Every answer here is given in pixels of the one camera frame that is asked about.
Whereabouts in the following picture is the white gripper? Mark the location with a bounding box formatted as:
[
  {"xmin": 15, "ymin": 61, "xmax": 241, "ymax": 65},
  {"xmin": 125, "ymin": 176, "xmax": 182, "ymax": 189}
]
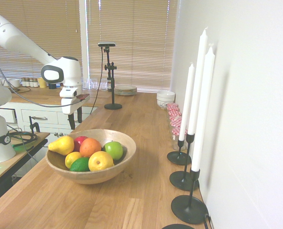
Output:
[{"xmin": 60, "ymin": 87, "xmax": 83, "ymax": 130}]

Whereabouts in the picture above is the large round yellow fruit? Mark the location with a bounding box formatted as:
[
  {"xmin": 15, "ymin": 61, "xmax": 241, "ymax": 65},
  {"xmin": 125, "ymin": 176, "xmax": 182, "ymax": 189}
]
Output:
[{"xmin": 88, "ymin": 151, "xmax": 114, "ymax": 172}]

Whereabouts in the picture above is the yellow pear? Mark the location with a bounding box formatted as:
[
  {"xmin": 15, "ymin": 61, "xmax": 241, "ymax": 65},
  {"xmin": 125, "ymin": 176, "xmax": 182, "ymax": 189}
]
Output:
[{"xmin": 48, "ymin": 135, "xmax": 75, "ymax": 156}]

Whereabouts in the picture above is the red apple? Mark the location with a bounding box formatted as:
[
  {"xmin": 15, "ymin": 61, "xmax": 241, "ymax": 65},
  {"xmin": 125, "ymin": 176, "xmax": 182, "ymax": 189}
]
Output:
[{"xmin": 73, "ymin": 135, "xmax": 89, "ymax": 152}]

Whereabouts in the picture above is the orange fruit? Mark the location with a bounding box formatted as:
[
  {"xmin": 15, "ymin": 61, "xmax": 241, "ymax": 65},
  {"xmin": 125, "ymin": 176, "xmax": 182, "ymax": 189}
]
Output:
[{"xmin": 79, "ymin": 138, "xmax": 102, "ymax": 158}]

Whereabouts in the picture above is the white drawer cabinet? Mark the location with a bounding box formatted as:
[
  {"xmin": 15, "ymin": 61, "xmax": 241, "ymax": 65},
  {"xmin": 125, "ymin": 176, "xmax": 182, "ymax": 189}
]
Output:
[{"xmin": 0, "ymin": 101, "xmax": 100, "ymax": 142}]

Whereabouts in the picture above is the small yellow lemon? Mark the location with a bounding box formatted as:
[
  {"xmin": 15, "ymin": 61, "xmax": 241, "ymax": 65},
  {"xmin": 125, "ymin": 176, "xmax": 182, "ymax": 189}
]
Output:
[{"xmin": 65, "ymin": 151, "xmax": 83, "ymax": 169}]

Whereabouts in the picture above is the black table clamp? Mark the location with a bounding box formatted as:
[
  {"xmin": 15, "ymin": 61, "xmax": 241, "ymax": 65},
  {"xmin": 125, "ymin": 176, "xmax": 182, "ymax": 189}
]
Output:
[{"xmin": 29, "ymin": 115, "xmax": 40, "ymax": 134}]

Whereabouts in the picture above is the green lime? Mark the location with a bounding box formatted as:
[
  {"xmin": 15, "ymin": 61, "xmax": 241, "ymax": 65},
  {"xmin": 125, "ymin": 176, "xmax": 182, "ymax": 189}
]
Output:
[{"xmin": 69, "ymin": 156, "xmax": 91, "ymax": 172}]

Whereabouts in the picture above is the yellow mug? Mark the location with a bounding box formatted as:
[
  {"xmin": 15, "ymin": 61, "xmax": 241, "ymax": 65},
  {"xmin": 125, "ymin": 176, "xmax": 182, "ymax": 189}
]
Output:
[{"xmin": 37, "ymin": 77, "xmax": 48, "ymax": 89}]

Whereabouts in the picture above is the green apple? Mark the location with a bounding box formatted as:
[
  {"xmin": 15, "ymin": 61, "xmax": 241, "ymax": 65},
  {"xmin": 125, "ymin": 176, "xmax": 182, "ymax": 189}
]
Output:
[{"xmin": 102, "ymin": 141, "xmax": 124, "ymax": 161}]

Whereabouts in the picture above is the wooden robot mounting table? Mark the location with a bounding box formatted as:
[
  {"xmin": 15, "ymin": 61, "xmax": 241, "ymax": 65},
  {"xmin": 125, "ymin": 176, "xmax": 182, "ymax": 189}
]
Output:
[{"xmin": 0, "ymin": 131, "xmax": 51, "ymax": 193}]

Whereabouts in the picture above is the white plate stack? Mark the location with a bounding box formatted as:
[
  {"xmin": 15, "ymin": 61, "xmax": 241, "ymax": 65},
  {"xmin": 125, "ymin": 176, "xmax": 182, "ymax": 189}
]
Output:
[{"xmin": 113, "ymin": 84, "xmax": 138, "ymax": 96}]

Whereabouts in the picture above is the wooden fruit bowl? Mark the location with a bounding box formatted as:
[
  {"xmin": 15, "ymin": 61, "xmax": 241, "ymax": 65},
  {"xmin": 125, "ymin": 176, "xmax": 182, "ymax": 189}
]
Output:
[{"xmin": 45, "ymin": 129, "xmax": 137, "ymax": 185}]

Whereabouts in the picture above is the patterned white ceramic bowl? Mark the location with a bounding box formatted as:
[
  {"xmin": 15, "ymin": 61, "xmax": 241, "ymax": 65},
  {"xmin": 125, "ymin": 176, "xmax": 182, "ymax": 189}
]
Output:
[{"xmin": 157, "ymin": 97, "xmax": 175, "ymax": 110}]

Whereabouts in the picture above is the plain white ceramic bowl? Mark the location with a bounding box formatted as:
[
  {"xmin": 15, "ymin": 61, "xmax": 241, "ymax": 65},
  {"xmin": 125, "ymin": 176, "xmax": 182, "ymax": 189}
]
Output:
[{"xmin": 156, "ymin": 90, "xmax": 176, "ymax": 101}]

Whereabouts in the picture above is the wide wooden window blind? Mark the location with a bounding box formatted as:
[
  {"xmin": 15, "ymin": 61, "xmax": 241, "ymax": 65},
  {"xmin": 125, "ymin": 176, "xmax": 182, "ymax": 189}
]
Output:
[{"xmin": 87, "ymin": 0, "xmax": 178, "ymax": 93}]

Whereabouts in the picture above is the black candle holder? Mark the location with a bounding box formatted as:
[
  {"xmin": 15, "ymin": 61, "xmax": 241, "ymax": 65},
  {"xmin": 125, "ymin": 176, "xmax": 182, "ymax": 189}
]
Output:
[
  {"xmin": 169, "ymin": 133, "xmax": 200, "ymax": 191},
  {"xmin": 167, "ymin": 139, "xmax": 192, "ymax": 166},
  {"xmin": 171, "ymin": 167, "xmax": 209, "ymax": 225}
]

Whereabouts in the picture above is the shortest white candle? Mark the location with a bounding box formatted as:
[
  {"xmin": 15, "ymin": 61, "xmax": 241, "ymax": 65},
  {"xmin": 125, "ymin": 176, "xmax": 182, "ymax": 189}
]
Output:
[{"xmin": 178, "ymin": 62, "xmax": 195, "ymax": 142}]

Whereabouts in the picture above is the medium white candle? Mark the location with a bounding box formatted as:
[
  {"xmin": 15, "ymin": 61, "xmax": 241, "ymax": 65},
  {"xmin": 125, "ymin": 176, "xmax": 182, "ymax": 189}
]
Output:
[{"xmin": 191, "ymin": 46, "xmax": 216, "ymax": 173}]

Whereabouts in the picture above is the tallest white candle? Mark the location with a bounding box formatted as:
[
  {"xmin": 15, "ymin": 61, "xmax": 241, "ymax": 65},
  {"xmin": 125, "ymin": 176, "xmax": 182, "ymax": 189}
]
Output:
[{"xmin": 187, "ymin": 27, "xmax": 209, "ymax": 136}]

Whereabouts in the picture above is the black round disc base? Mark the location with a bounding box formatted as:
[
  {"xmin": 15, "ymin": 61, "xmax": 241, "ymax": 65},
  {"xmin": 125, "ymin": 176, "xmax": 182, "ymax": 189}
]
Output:
[{"xmin": 161, "ymin": 223, "xmax": 196, "ymax": 229}]

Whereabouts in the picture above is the black camera stand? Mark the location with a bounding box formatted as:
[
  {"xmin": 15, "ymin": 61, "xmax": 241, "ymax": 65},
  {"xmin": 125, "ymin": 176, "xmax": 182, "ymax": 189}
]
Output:
[{"xmin": 102, "ymin": 46, "xmax": 123, "ymax": 111}]

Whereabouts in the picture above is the black camera cable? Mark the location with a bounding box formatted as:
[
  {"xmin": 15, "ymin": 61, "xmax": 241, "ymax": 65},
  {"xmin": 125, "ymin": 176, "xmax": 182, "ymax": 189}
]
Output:
[{"xmin": 90, "ymin": 46, "xmax": 105, "ymax": 115}]

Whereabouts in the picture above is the black coiled cable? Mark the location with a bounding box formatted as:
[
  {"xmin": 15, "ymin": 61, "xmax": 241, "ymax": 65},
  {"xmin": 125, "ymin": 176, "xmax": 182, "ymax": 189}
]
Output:
[{"xmin": 6, "ymin": 130, "xmax": 38, "ymax": 151}]

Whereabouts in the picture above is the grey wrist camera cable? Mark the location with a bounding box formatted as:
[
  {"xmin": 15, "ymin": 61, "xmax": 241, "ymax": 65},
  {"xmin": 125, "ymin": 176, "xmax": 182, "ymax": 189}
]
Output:
[{"xmin": 0, "ymin": 52, "xmax": 85, "ymax": 108}]

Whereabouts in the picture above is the black power cord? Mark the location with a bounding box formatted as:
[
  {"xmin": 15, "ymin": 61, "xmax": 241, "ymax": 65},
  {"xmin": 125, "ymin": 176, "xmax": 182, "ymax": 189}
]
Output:
[{"xmin": 204, "ymin": 214, "xmax": 214, "ymax": 229}]

